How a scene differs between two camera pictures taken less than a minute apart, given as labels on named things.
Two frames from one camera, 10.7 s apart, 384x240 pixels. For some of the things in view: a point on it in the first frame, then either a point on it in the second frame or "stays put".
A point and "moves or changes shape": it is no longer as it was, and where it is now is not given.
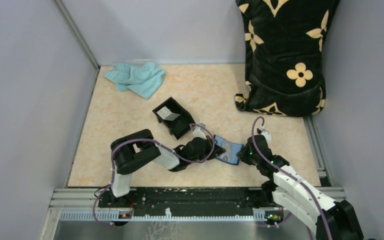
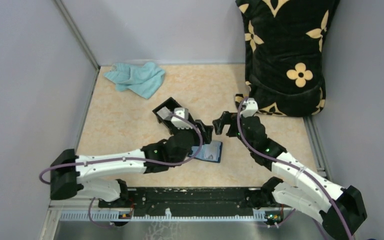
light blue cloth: x=142 y=78 stays put
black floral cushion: x=284 y=40 stays put
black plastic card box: x=181 y=125 stays put
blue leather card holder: x=229 y=156 moves or changes shape
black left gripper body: x=207 y=151 → x=205 y=138
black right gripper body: x=247 y=157 → x=229 y=118
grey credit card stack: x=166 y=114 stays put
